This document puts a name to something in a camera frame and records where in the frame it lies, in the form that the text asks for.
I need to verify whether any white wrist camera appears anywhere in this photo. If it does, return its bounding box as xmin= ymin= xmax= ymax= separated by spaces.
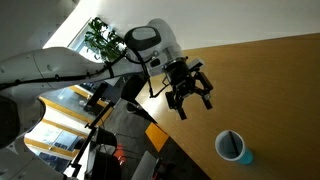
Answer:
xmin=186 ymin=57 xmax=205 ymax=72

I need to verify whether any blue paper cup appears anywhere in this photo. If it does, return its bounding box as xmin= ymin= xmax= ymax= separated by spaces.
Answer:
xmin=214 ymin=129 xmax=254 ymax=165

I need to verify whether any grey chair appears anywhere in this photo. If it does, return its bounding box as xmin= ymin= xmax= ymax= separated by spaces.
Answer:
xmin=131 ymin=150 xmax=159 ymax=180

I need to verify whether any black tripod stand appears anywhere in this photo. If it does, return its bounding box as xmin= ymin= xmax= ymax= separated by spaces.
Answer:
xmin=68 ymin=82 xmax=116 ymax=180

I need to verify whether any green potted plant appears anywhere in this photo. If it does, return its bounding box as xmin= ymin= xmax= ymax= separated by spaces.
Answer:
xmin=83 ymin=16 xmax=129 ymax=63

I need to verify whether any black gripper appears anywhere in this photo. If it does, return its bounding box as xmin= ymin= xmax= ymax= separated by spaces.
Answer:
xmin=163 ymin=57 xmax=215 ymax=121

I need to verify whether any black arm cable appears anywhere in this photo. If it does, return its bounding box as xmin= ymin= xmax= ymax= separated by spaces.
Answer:
xmin=0 ymin=48 xmax=171 ymax=99

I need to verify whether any black swivel chair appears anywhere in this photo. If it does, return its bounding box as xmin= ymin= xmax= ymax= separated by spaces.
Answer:
xmin=84 ymin=126 xmax=123 ymax=180

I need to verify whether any small orange red object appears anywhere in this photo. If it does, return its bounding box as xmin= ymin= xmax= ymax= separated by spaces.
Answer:
xmin=113 ymin=143 xmax=128 ymax=166

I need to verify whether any dark pen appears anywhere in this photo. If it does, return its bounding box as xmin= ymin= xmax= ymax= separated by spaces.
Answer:
xmin=228 ymin=130 xmax=241 ymax=158

